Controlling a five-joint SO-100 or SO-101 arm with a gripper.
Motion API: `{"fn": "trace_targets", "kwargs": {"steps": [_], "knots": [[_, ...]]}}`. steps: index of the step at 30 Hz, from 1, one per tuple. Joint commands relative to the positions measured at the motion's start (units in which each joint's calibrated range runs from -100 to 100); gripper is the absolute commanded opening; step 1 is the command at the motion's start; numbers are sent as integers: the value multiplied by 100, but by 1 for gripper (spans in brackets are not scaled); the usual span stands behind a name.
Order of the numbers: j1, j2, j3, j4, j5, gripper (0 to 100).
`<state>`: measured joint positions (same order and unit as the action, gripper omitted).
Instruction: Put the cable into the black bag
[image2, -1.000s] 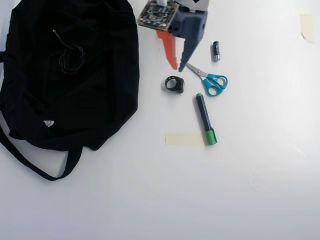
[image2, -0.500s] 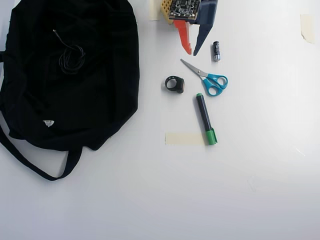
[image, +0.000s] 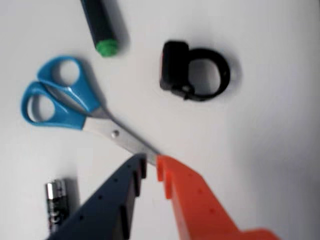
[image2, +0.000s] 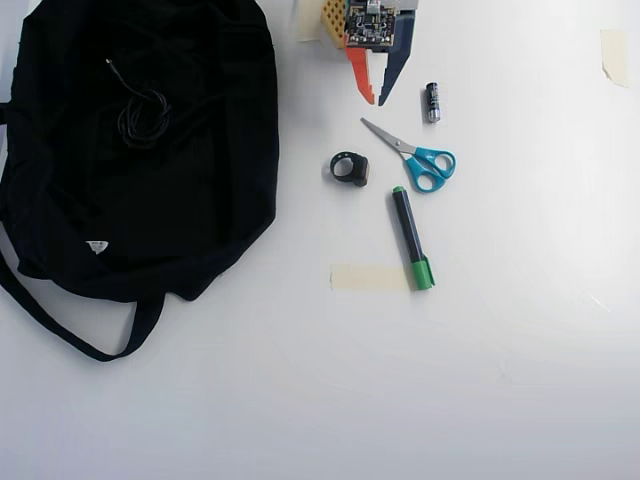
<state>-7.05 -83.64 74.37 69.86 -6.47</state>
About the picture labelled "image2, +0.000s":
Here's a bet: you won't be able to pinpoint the torn beige masking tape piece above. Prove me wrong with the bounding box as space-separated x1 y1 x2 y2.
599 28 631 89

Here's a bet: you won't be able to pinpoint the scissors with blue handles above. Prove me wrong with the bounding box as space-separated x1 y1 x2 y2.
359 117 458 194

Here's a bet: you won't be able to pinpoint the black cylindrical battery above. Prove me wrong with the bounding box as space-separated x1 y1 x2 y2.
424 81 443 125

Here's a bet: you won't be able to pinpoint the black marker with green cap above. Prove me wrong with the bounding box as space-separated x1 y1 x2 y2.
390 185 437 292

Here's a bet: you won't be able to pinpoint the black fabric bag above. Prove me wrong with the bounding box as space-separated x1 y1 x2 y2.
0 0 280 364

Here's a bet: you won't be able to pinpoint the yellow perforated robot base part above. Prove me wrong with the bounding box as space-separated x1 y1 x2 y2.
319 0 351 52

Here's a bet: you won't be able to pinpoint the black braided USB cable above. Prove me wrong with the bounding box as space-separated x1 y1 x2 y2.
104 58 173 151

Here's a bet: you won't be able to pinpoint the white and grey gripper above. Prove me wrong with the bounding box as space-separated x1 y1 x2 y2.
345 0 420 108

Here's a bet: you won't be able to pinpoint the long beige masking tape strip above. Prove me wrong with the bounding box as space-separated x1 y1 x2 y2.
329 263 413 293

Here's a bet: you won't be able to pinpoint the square camera circuit board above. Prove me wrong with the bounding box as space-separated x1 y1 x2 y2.
344 0 400 52

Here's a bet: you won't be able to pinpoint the beige tape under robot base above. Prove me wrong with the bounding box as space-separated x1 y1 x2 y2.
298 0 327 44

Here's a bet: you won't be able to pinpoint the black ring-shaped strap device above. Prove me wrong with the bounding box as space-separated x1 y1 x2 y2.
329 150 373 189

